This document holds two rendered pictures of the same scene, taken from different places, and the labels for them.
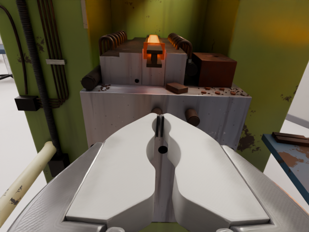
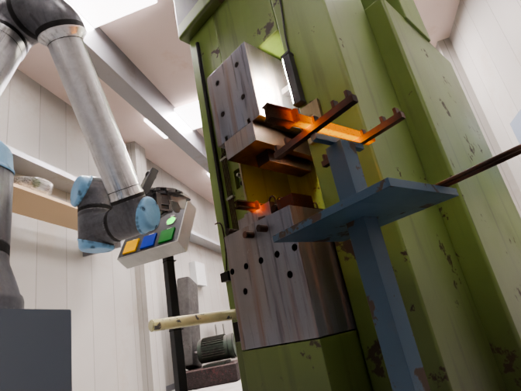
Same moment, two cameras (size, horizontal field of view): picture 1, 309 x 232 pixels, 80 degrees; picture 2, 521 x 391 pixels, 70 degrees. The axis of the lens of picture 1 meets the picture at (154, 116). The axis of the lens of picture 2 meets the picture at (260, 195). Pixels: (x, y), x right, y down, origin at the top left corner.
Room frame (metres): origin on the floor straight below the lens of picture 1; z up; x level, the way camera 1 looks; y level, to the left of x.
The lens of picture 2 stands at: (-0.56, -1.03, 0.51)
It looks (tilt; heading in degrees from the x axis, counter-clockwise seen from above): 20 degrees up; 45
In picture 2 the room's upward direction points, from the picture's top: 11 degrees counter-clockwise
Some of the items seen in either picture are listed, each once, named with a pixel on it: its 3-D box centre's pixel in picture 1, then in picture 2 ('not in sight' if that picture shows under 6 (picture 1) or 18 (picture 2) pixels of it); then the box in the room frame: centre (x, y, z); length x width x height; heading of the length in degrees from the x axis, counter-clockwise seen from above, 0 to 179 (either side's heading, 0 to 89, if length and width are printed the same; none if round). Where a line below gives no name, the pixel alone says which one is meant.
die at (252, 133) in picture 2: not in sight; (272, 150); (0.65, 0.04, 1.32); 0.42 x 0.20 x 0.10; 2
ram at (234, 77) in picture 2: not in sight; (268, 102); (0.65, 0.00, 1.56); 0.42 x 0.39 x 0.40; 2
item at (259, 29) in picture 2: not in sight; (270, 36); (0.80, 0.00, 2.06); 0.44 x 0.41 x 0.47; 2
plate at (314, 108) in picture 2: not in sight; (314, 122); (0.58, -0.28, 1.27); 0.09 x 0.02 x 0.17; 92
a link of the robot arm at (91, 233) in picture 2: not in sight; (98, 229); (-0.20, -0.02, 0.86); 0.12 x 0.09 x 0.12; 118
